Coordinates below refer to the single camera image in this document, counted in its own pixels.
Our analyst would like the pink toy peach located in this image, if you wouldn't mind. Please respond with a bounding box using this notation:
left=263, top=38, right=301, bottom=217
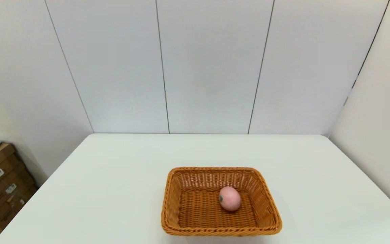
left=219, top=186, right=241, bottom=212

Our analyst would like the orange wicker basket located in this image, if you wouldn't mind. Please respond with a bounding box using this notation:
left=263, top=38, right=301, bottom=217
left=161, top=166, right=283, bottom=237

